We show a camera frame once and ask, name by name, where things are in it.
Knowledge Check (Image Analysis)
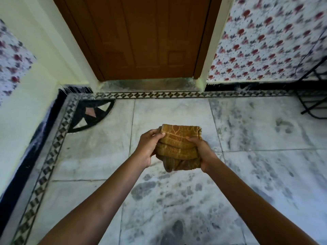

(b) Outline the person's right hand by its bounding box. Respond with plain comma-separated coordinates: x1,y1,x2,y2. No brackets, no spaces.
186,137,219,174

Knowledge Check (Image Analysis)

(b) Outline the person's left hand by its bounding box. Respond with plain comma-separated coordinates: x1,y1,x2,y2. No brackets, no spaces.
133,128,166,169

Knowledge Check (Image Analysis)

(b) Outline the mustard patterned towel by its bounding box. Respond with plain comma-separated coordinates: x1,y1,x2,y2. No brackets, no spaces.
155,124,202,173

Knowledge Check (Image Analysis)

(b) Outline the person's right forearm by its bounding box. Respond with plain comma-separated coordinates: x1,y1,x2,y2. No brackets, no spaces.
206,160,318,245

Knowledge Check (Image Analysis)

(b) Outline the person's left forearm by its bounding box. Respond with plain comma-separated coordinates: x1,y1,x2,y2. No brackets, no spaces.
38,153,147,245

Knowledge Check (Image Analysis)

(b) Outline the brown wooden door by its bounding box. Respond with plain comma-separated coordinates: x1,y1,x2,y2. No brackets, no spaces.
52,0,223,81

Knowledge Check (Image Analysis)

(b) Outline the floral printed cloth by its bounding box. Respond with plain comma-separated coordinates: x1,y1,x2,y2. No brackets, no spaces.
206,0,327,83
0,19,36,106

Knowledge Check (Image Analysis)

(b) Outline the black metal stand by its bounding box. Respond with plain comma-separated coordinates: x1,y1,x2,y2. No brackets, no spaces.
295,30,327,119

